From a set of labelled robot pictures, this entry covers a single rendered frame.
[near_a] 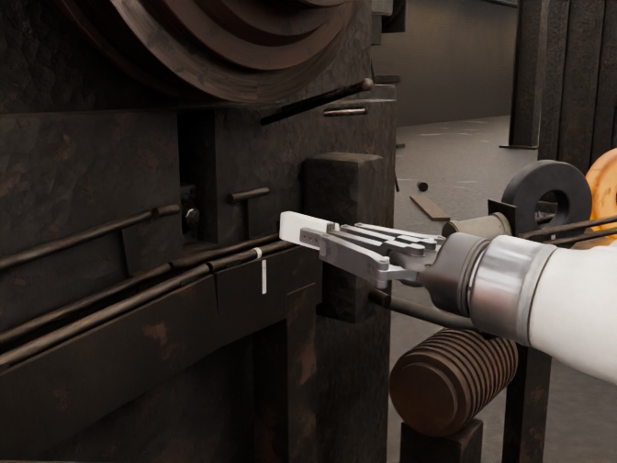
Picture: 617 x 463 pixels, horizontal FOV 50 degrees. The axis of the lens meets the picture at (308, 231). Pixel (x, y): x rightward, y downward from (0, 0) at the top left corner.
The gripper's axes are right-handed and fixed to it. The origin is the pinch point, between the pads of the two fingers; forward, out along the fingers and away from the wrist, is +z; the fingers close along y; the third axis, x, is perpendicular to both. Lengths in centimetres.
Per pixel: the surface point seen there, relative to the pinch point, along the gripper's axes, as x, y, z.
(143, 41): 18.8, -15.7, 8.3
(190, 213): -1.5, -1.0, 17.5
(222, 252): -5.4, -0.3, 12.5
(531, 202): -1.7, 45.3, -9.0
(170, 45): 18.6, -12.6, 8.3
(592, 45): 30, 411, 84
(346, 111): 12.5, 7.1, 1.1
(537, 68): 7, 839, 263
